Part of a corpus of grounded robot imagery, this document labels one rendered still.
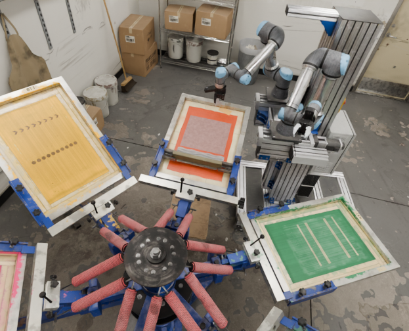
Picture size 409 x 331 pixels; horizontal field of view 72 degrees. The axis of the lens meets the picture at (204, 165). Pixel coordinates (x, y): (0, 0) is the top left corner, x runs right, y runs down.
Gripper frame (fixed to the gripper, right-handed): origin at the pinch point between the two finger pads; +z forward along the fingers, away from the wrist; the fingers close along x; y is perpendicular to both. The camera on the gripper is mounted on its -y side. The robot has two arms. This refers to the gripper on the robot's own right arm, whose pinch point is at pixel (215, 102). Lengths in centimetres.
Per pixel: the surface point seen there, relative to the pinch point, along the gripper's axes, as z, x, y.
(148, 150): 136, 15, -86
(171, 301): -40, -150, 13
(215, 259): -11, -123, 28
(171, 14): 104, 246, -124
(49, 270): 89, -152, -112
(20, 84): 28, -3, -193
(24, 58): 15, 19, -194
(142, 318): -20, -161, -1
